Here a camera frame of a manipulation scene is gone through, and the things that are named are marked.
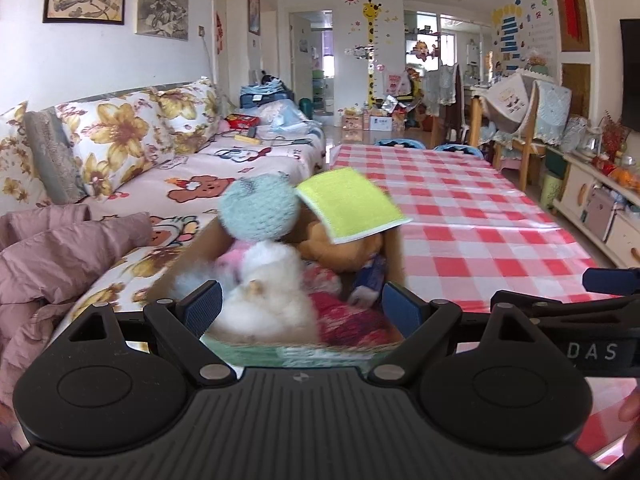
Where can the person right hand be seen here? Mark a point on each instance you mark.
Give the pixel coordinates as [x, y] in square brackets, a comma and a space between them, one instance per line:
[630, 412]

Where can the pink knitted sock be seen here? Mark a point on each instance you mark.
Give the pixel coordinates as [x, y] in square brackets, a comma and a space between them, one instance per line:
[341, 324]

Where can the black white framed drawing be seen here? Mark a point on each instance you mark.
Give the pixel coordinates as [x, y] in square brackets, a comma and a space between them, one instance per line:
[167, 19]

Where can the sofa with cartoon cover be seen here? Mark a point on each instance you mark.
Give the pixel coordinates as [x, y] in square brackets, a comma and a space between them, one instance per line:
[181, 196]

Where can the green microfiber cloth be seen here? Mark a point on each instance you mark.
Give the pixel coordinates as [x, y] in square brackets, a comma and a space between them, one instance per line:
[349, 206]

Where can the mauve padded jacket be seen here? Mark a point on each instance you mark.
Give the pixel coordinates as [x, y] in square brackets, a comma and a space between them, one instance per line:
[49, 258]

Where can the cardboard box with green print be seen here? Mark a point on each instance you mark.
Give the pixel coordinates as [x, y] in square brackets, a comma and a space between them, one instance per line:
[206, 247]

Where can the floral cushion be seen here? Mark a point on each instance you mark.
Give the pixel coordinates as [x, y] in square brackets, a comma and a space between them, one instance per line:
[115, 140]
[191, 114]

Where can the green waste bin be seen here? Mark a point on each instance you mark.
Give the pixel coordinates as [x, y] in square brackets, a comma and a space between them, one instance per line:
[550, 189]

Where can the teal fuzzy hat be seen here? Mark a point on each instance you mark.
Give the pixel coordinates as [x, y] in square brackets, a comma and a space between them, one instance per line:
[265, 207]

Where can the red checkered tablecloth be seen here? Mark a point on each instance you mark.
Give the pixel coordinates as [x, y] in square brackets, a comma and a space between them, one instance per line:
[506, 403]

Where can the grey lace cushion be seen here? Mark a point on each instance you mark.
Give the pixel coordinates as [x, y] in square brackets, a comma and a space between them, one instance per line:
[54, 157]

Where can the giraffe height chart sticker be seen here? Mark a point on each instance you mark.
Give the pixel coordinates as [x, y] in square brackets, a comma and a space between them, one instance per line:
[370, 12]

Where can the wooden dining chair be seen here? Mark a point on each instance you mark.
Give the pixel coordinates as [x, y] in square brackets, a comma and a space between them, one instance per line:
[542, 127]

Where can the floral cushion near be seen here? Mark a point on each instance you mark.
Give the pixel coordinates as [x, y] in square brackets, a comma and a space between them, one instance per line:
[115, 140]

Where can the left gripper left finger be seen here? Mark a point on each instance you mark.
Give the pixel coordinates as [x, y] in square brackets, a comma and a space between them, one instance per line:
[177, 329]

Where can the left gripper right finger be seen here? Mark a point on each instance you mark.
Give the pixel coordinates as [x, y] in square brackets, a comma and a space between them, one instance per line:
[428, 329]

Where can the white fluffy plush toy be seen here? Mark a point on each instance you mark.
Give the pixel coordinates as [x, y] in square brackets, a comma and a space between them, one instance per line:
[268, 305]

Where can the orange plush bear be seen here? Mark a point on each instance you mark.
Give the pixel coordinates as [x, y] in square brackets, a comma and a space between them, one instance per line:
[311, 239]

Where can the floral cushion far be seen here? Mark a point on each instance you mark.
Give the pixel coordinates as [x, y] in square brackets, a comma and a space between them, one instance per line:
[191, 114]

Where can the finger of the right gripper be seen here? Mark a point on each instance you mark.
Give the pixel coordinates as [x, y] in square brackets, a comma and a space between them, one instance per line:
[612, 281]

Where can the black television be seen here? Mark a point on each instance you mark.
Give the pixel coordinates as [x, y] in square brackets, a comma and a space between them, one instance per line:
[630, 32]

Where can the white tv cabinet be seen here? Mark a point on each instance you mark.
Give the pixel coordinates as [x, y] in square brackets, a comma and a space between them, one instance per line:
[601, 200]

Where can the blue tissue pack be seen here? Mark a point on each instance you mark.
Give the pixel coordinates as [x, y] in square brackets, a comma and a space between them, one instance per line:
[368, 283]

